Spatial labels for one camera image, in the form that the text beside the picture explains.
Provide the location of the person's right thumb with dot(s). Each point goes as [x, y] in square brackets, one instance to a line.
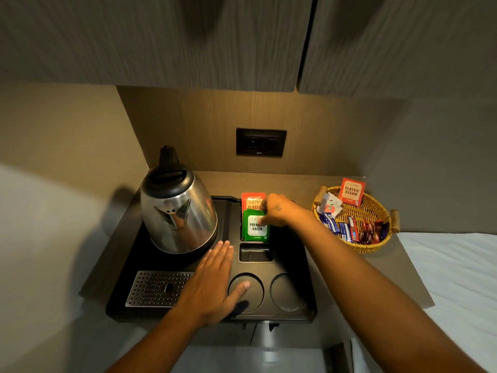
[264, 220]

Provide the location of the person's left hand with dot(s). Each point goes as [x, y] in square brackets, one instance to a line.
[207, 285]

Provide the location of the person's right forearm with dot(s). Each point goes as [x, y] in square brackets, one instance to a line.
[372, 291]

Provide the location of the black wall power socket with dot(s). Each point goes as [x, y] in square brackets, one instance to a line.
[261, 142]

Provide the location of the stainless steel electric kettle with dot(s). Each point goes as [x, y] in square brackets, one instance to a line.
[176, 213]

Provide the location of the white sachet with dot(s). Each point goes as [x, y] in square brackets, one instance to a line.
[330, 205]

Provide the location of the woven wicker basket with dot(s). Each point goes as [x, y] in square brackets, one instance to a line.
[371, 213]

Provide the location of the person's left thumb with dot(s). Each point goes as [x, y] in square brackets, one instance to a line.
[240, 290]

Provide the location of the white bed sheet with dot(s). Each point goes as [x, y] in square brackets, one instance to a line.
[462, 291]

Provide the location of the wood grain cabinet door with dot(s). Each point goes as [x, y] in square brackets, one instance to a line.
[155, 38]
[403, 42]

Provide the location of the person's left forearm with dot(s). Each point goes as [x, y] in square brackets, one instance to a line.
[163, 345]

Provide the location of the green tea bag packet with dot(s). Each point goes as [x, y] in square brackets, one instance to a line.
[254, 231]

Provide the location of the red and blue sachet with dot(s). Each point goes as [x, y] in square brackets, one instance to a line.
[353, 228]

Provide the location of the red tea bag packet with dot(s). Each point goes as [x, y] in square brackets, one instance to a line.
[250, 201]
[352, 192]

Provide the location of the perforated metal drip grate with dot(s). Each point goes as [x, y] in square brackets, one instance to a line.
[153, 289]

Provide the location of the dark red sachet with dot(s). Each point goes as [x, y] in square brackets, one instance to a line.
[381, 231]
[367, 233]

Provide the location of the person's right hand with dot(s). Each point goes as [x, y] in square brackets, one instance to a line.
[283, 213]

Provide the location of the black plastic kettle tray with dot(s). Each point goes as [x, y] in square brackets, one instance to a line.
[279, 264]

